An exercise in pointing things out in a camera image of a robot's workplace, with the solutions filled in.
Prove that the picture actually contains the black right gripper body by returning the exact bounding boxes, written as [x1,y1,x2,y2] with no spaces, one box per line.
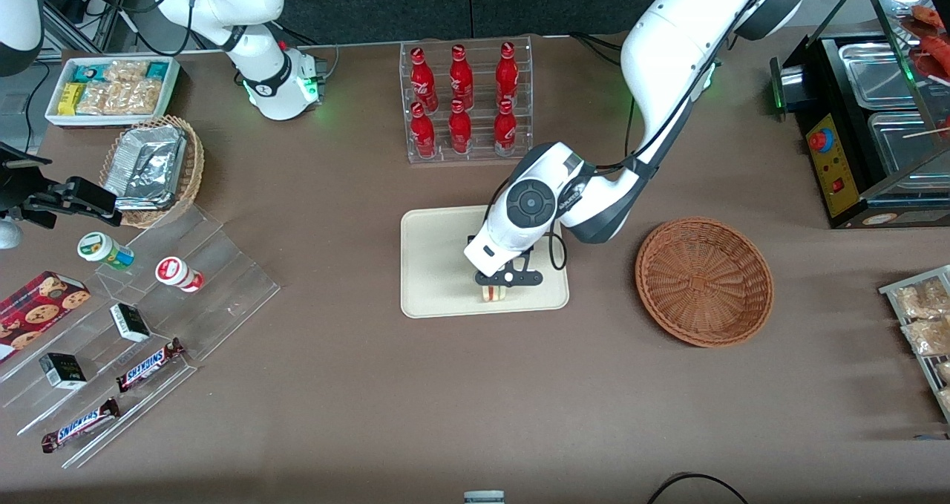
[0,144,69,229]

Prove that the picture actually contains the cream plastic tray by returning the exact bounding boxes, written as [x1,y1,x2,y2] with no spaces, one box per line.
[400,201,571,319]

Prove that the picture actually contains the wicker basket with foil packs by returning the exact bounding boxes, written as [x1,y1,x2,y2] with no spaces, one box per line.
[99,115,206,229]

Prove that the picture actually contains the empty round wicker basket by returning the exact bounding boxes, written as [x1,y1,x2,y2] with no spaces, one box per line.
[635,217,775,349]

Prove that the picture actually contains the green lid yogurt cup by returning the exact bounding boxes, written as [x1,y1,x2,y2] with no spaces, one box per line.
[77,232,136,271]

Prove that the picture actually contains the silver foil pack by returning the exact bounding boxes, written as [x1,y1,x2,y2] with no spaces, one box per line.
[104,124,186,197]
[114,192,177,212]

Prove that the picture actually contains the clear bag of nut snacks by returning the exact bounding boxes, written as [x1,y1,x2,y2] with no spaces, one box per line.
[78,81,114,116]
[111,79,162,116]
[104,60,149,83]

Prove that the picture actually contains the red lid yogurt cup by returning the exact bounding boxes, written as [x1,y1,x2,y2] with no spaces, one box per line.
[154,256,205,293]

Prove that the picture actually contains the red cola bottle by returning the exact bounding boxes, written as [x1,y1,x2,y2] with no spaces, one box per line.
[448,99,473,154]
[494,99,517,156]
[410,46,439,113]
[410,102,437,158]
[497,41,519,108]
[449,44,474,110]

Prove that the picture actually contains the red tartan cookie box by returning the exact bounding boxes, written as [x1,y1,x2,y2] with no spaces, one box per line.
[0,270,91,364]

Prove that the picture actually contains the small black carton box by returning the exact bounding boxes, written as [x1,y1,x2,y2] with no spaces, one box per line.
[109,303,151,343]
[39,353,88,390]

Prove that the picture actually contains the white snack bin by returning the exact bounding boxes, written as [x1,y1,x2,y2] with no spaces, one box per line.
[45,56,181,128]

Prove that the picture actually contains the clear acrylic bottle rack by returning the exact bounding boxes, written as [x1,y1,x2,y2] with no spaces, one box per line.
[399,36,534,165]

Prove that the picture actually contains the clear acrylic stepped stand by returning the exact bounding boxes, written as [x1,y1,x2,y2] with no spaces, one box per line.
[0,203,281,469]

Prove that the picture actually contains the Snickers chocolate bar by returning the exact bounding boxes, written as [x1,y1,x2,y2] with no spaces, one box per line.
[41,398,121,454]
[115,338,186,393]

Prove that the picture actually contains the black food warmer machine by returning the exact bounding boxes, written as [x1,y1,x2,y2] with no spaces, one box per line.
[770,0,950,230]

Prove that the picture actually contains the steel food pan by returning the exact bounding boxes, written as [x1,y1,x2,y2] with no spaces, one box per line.
[839,42,925,111]
[867,111,950,177]

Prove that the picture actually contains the clear bag of fried snacks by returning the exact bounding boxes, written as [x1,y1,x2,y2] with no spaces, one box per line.
[894,280,950,319]
[902,318,950,356]

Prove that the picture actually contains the red sausages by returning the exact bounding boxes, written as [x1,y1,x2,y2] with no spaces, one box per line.
[907,3,950,83]

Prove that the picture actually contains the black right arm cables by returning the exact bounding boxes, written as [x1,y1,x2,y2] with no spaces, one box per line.
[52,0,194,58]

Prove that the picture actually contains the black left arm base cables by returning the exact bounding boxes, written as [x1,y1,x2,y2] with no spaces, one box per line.
[570,33,632,53]

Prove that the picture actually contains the black floor cable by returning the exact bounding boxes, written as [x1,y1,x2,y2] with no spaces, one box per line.
[646,473,750,504]

